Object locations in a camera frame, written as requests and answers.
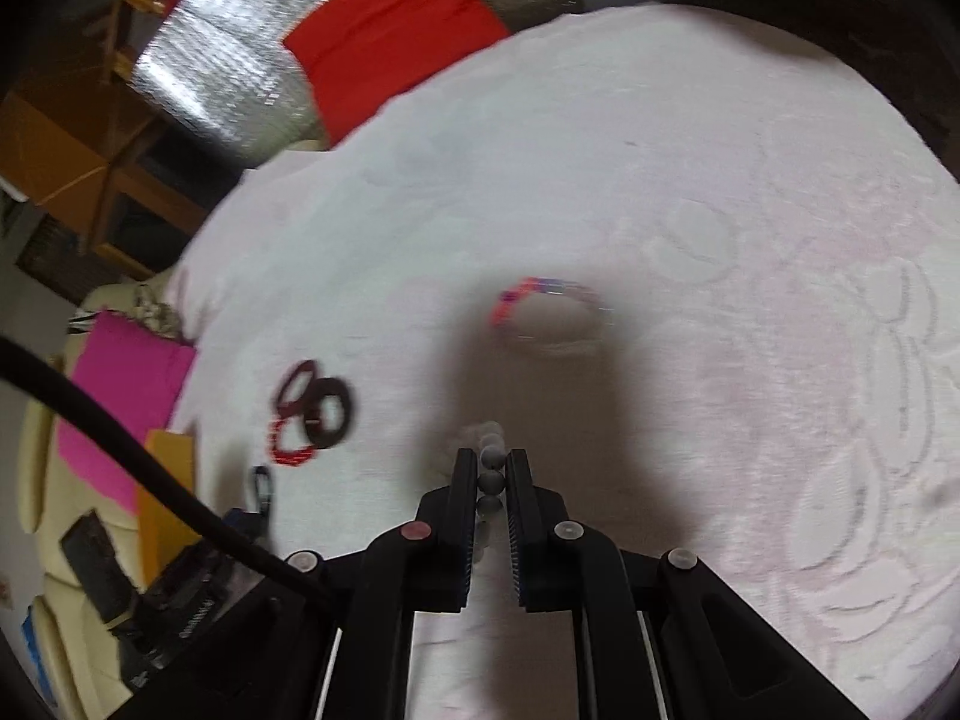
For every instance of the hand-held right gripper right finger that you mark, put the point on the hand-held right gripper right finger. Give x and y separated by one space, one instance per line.
517 540

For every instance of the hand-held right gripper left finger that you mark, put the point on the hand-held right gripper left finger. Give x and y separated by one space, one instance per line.
465 540

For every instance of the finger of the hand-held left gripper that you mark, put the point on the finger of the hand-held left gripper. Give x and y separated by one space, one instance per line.
260 499

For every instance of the orange cardboard box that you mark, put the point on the orange cardboard box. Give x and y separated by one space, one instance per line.
161 480

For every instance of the blue cloth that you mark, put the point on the blue cloth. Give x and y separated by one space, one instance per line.
36 645

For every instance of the pink pillow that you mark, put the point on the pink pillow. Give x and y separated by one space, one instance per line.
120 382

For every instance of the cream leather sofa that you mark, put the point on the cream leather sofa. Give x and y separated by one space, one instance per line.
45 465

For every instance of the patterned cloth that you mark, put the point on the patterned cloth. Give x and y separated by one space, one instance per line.
157 311

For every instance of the wooden cabinet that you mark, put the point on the wooden cabinet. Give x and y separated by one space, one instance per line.
45 142

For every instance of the silver foil mat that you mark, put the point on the silver foil mat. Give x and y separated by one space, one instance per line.
217 75

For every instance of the red pillow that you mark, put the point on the red pillow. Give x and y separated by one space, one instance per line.
397 37

